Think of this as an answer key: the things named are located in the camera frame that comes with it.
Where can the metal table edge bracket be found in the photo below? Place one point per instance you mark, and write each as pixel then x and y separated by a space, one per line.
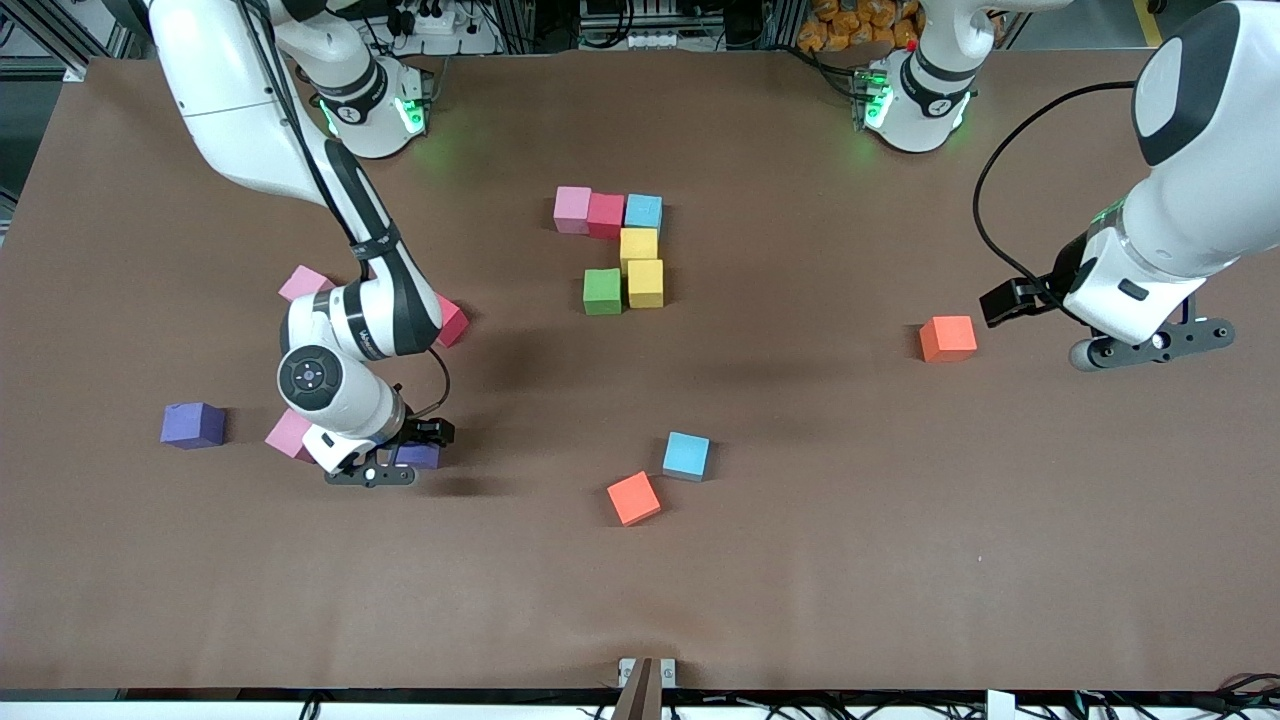
pixel 645 672

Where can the yellow foam cube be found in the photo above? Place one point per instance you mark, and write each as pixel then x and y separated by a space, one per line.
pixel 639 245
pixel 646 284

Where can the red foam cube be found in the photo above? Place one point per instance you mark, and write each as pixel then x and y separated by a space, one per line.
pixel 454 322
pixel 606 215

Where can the brown paper table cover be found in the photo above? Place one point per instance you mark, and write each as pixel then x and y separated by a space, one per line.
pixel 900 560

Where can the orange foam cube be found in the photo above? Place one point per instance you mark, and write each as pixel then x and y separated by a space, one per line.
pixel 633 498
pixel 947 338

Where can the blue foam cube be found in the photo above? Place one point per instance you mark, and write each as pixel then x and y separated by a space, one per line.
pixel 643 212
pixel 686 456

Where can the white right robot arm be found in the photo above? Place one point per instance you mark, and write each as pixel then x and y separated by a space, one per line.
pixel 230 100

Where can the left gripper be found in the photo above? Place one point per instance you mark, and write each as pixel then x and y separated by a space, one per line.
pixel 1062 270

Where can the purple foam cube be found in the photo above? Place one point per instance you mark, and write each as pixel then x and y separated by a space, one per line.
pixel 422 458
pixel 193 425

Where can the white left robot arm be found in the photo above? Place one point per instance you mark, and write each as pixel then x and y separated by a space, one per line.
pixel 1200 200

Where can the white power strip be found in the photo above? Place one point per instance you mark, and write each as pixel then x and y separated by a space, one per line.
pixel 460 42

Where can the metal equipment rack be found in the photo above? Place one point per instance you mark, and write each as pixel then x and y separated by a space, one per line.
pixel 640 40

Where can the aluminium frame post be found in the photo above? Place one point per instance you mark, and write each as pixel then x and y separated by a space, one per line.
pixel 70 55

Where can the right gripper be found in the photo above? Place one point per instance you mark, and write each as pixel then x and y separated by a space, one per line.
pixel 418 433

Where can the green foam cube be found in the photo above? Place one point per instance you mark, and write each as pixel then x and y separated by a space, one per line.
pixel 602 292

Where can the pile of orange objects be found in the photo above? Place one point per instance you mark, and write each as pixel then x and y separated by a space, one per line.
pixel 850 25

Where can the pink foam cube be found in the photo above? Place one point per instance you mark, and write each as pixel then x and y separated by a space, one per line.
pixel 300 283
pixel 285 433
pixel 572 210

